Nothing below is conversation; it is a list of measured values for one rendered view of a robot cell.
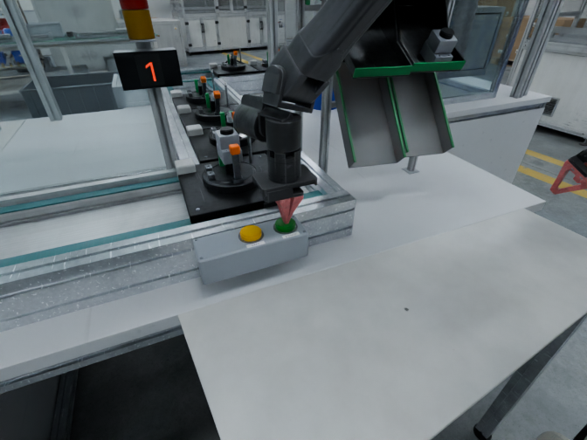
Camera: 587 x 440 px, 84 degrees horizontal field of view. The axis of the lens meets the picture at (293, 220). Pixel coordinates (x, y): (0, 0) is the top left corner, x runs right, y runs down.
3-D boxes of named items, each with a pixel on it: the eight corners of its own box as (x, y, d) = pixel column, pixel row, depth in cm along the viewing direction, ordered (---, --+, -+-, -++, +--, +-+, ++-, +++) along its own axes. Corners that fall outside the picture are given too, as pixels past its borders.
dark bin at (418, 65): (460, 71, 76) (479, 39, 69) (410, 73, 73) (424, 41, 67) (414, 6, 89) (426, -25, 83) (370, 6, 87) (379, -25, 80)
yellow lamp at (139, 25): (155, 38, 65) (149, 10, 62) (128, 40, 63) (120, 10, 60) (154, 36, 68) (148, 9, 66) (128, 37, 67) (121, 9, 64)
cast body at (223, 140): (243, 161, 73) (240, 131, 69) (224, 165, 71) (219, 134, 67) (233, 148, 79) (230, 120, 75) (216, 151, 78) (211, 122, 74)
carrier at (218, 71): (259, 74, 185) (258, 50, 178) (217, 78, 178) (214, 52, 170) (247, 67, 203) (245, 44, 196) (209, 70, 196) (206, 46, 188)
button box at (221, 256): (307, 256, 66) (308, 231, 62) (203, 286, 59) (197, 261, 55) (294, 237, 71) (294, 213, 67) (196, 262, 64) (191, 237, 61)
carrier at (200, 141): (283, 154, 95) (283, 110, 88) (200, 168, 87) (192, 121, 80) (258, 127, 113) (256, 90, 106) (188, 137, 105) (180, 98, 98)
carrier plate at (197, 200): (299, 200, 74) (299, 192, 72) (191, 224, 66) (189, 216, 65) (265, 159, 92) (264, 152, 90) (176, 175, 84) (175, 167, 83)
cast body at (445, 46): (446, 69, 75) (463, 38, 69) (430, 70, 74) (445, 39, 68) (431, 47, 79) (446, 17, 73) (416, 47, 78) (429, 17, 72)
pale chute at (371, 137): (397, 163, 81) (406, 156, 77) (348, 168, 79) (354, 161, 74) (375, 62, 85) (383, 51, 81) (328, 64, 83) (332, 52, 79)
